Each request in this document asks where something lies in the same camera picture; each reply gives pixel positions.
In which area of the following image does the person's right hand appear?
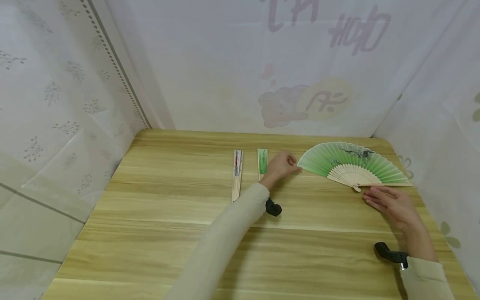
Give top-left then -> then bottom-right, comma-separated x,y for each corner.
362,186 -> 420,232

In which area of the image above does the person's left hand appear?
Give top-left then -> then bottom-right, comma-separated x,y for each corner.
260,151 -> 303,192

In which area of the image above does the person's left forearm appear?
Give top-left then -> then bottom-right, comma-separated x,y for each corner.
164,182 -> 271,300

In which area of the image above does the person's right forearm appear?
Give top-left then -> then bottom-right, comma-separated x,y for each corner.
398,217 -> 457,300

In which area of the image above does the closed green folding fan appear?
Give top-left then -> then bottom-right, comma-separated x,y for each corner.
257,148 -> 269,181

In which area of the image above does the open green folding fan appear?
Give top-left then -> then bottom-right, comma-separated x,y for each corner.
297,142 -> 413,193

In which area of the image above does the black wrist band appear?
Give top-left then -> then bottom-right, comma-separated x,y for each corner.
374,242 -> 410,271
265,197 -> 283,217

